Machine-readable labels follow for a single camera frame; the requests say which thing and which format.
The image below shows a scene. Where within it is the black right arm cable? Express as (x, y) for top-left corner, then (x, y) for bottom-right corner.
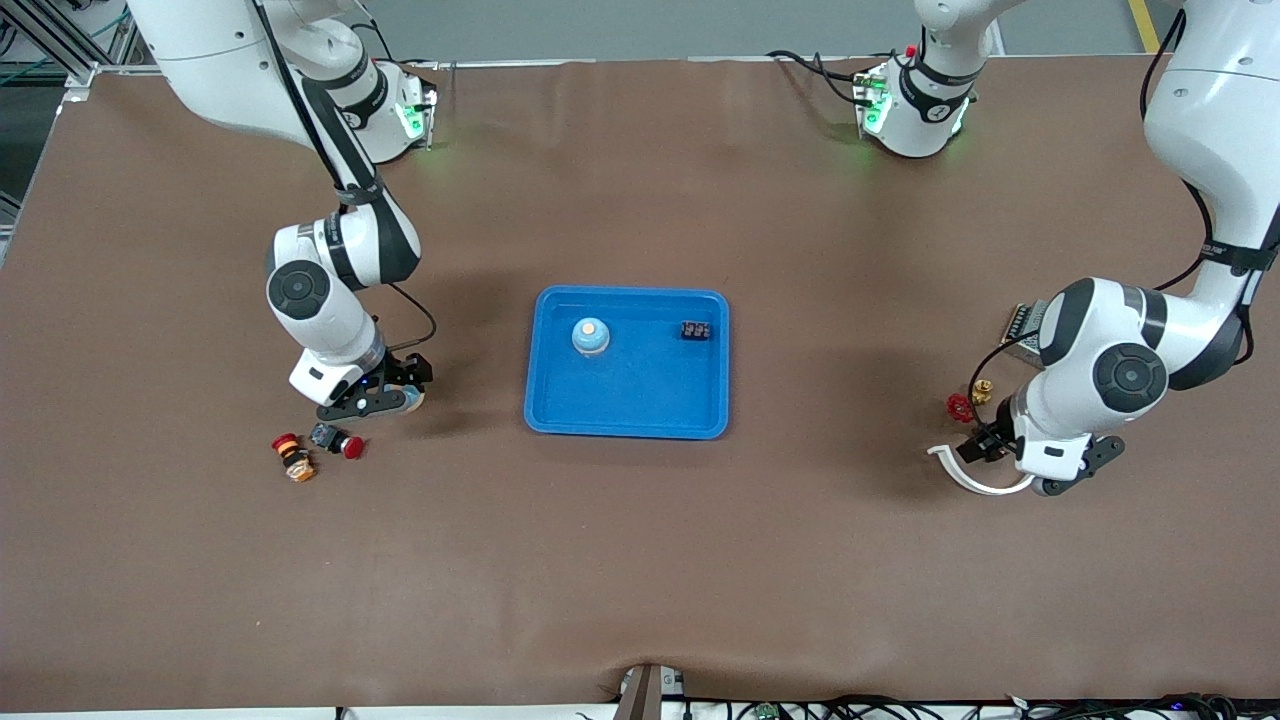
(255, 0), (439, 351)

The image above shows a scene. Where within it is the red emergency stop button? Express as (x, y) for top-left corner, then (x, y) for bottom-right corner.
(309, 422), (366, 461)

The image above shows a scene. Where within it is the white half-ring pipe clamp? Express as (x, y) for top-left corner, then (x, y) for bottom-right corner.
(926, 443), (1037, 498)

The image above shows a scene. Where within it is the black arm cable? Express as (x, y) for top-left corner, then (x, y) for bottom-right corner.
(255, 0), (439, 351)
(966, 5), (1257, 431)

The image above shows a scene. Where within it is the metal mesh power supply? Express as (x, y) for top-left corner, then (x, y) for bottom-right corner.
(1004, 298), (1051, 369)

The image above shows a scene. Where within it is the brass valve with red handle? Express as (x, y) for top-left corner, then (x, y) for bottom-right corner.
(946, 378), (994, 424)

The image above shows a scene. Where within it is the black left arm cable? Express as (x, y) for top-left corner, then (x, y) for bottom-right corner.
(966, 5), (1257, 431)

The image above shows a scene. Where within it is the aluminium frame structure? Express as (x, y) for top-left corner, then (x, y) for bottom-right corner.
(0, 0), (136, 101)

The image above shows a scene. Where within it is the aluminium camera stand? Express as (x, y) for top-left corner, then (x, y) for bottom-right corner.
(612, 663), (687, 720)

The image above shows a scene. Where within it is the orange and red push button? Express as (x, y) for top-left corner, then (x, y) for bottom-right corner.
(271, 432), (319, 484)

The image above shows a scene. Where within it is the blue plastic tray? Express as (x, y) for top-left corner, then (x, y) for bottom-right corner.
(524, 285), (732, 441)

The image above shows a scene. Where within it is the black base cable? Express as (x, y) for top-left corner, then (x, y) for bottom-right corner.
(766, 48), (873, 107)

